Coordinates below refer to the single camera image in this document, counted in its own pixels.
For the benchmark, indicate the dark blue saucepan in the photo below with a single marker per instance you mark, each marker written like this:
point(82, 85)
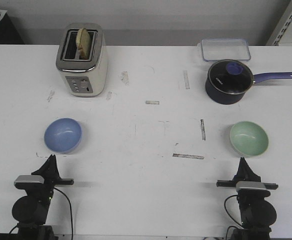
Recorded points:
point(229, 99)

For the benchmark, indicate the bread slice in toaster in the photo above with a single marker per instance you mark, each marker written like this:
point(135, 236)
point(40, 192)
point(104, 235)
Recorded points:
point(83, 43)

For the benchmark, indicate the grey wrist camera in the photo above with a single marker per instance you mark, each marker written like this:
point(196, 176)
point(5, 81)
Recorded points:
point(250, 185)
point(28, 182)

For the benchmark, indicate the green bowl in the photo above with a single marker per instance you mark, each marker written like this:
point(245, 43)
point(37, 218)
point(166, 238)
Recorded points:
point(248, 138)

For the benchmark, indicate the white metal shelf upright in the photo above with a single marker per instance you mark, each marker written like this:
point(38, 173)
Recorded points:
point(282, 33)

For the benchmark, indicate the black box at back left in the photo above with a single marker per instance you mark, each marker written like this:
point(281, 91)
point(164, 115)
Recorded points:
point(8, 32)

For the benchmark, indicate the blue bowl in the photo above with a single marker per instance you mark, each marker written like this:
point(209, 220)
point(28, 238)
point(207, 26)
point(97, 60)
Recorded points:
point(63, 135)

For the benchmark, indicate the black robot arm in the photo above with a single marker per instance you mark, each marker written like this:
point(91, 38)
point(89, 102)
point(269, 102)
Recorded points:
point(256, 214)
point(31, 210)

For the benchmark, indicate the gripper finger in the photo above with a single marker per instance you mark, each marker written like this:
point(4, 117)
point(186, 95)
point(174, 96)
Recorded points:
point(249, 175)
point(55, 171)
point(45, 168)
point(240, 175)

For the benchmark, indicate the cream and steel toaster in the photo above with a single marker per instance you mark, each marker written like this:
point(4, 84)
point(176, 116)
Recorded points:
point(83, 77)

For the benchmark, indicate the clear plastic food container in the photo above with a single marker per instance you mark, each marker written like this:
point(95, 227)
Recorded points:
point(216, 49)

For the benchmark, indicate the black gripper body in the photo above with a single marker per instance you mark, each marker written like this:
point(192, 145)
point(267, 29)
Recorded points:
point(47, 190)
point(247, 193)

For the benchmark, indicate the glass pot lid blue knob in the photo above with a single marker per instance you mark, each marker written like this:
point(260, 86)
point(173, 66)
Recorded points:
point(230, 76)

